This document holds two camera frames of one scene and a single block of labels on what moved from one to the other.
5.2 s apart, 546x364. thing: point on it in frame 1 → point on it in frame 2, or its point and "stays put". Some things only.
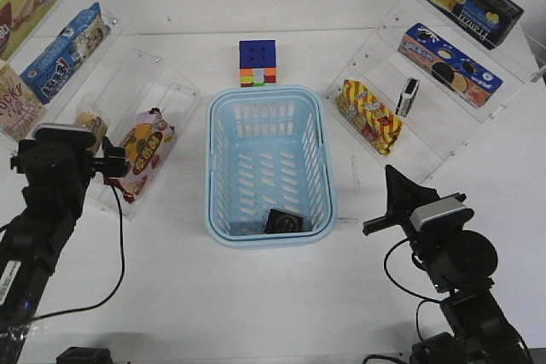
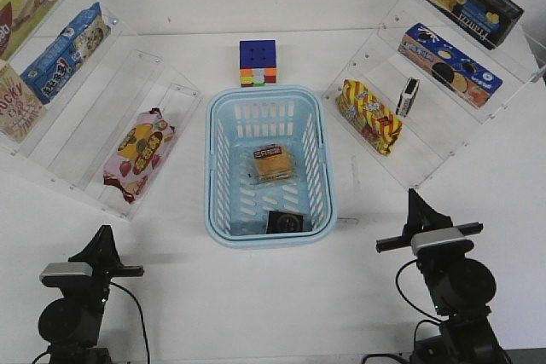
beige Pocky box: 20,106 stays put
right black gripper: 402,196 → 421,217
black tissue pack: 278,222 stays put
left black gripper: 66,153 → 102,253
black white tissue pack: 407,96 stays put
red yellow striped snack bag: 368,116 stays put
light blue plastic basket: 269,178 stays put
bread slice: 97,124 → 273,162
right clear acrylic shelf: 426,85 stays put
